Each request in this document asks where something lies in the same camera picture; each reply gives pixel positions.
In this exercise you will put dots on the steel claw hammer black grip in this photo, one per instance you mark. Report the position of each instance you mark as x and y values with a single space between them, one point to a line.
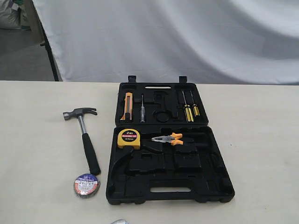
90 154

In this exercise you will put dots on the black PVC electrical tape roll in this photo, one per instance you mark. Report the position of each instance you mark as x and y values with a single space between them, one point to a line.
86 185

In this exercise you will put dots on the black plastic tool case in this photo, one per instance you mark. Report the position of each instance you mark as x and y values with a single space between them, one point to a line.
159 171

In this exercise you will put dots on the clear voltage tester screwdriver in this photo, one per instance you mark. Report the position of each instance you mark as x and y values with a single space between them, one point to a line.
142 111

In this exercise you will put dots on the orange utility knife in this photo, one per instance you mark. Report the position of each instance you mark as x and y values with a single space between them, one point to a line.
128 106

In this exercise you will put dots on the yellow 2m measuring tape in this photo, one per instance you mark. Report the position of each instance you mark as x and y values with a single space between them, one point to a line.
129 137

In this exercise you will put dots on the long yellow black screwdriver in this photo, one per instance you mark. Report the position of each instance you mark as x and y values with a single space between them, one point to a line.
188 112

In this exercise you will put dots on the short yellow black screwdriver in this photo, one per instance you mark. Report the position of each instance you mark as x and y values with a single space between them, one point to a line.
194 106

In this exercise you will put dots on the white backdrop cloth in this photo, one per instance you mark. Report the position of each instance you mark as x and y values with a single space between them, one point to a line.
209 41

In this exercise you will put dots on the black backdrop stand pole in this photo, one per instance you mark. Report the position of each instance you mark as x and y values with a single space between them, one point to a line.
40 37

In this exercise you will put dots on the green printed bag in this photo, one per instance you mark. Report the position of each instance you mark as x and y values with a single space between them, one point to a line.
25 25

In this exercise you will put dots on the grey woven sack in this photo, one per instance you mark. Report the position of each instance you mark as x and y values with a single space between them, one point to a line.
9 15

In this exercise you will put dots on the orange handled combination pliers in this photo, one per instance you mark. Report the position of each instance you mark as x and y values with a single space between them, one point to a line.
173 139

